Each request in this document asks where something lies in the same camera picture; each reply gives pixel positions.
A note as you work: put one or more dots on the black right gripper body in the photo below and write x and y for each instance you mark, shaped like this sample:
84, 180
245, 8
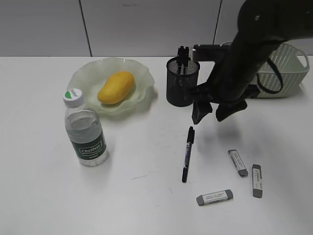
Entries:
204, 92

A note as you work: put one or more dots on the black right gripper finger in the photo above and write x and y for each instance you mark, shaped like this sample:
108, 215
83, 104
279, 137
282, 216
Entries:
200, 110
224, 111

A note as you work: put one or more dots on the black marker pen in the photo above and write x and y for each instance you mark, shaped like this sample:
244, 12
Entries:
185, 59
189, 143
180, 59

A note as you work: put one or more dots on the grey white eraser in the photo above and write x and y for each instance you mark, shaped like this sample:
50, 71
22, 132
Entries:
238, 163
213, 198
257, 186

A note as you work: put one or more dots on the yellow mango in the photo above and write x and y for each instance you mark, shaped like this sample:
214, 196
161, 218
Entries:
116, 88

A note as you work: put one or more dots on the grey white eraser bottom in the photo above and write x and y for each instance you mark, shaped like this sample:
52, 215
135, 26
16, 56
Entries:
213, 198

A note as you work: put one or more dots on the clear water bottle green label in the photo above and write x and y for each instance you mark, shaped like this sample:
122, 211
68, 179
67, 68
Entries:
84, 129

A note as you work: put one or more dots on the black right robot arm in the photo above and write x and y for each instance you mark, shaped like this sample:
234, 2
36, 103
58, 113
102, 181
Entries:
263, 25

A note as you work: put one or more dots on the black mesh pen holder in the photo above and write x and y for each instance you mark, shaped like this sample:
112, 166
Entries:
179, 81

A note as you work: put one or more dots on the pale green plastic basket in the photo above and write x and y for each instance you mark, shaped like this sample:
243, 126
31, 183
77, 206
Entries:
292, 63

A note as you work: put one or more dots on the frosted green wavy plate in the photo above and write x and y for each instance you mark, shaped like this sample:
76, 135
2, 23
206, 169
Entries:
91, 78

